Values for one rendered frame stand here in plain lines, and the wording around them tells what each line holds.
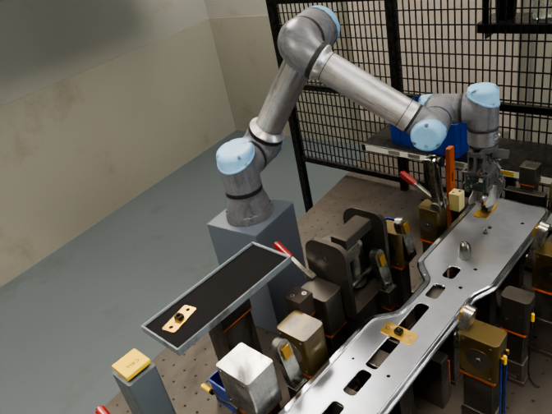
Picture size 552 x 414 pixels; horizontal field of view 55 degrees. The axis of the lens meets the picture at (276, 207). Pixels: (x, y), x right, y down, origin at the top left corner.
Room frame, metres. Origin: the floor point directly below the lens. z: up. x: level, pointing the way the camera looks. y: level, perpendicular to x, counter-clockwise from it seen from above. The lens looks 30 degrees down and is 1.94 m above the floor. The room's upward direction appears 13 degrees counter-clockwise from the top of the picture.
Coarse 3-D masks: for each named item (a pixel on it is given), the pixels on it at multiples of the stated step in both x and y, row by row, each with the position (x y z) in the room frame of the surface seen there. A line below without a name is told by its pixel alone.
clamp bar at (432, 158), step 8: (424, 160) 1.34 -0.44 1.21; (432, 160) 1.33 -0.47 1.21; (440, 160) 1.31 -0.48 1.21; (432, 168) 1.32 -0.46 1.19; (432, 176) 1.32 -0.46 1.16; (432, 184) 1.32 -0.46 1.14; (440, 184) 1.33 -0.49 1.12; (432, 192) 1.32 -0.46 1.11; (440, 192) 1.33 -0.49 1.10; (432, 200) 1.32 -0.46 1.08
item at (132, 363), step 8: (128, 352) 0.87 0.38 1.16; (136, 352) 0.87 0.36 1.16; (120, 360) 0.85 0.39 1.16; (128, 360) 0.85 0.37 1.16; (136, 360) 0.84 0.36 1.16; (144, 360) 0.84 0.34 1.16; (120, 368) 0.83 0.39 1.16; (128, 368) 0.82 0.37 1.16; (136, 368) 0.82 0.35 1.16; (128, 376) 0.80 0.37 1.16
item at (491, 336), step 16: (464, 336) 0.82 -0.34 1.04; (480, 336) 0.81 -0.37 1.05; (496, 336) 0.80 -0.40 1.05; (464, 352) 0.82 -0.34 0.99; (480, 352) 0.79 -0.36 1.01; (496, 352) 0.77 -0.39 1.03; (464, 368) 0.82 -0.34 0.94; (480, 368) 0.79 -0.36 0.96; (496, 368) 0.77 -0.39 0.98; (464, 384) 0.83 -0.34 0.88; (480, 384) 0.80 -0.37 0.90; (496, 384) 0.77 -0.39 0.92; (464, 400) 0.83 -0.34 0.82; (480, 400) 0.80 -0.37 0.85; (496, 400) 0.79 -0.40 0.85
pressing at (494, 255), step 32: (480, 224) 1.26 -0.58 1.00; (512, 224) 1.23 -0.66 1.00; (448, 256) 1.15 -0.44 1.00; (480, 256) 1.12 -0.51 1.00; (512, 256) 1.09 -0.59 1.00; (448, 288) 1.03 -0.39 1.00; (480, 288) 1.00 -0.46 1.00; (384, 320) 0.96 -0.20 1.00; (448, 320) 0.92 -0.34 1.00; (352, 352) 0.88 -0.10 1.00; (416, 352) 0.84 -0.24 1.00; (320, 384) 0.81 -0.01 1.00; (384, 384) 0.78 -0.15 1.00
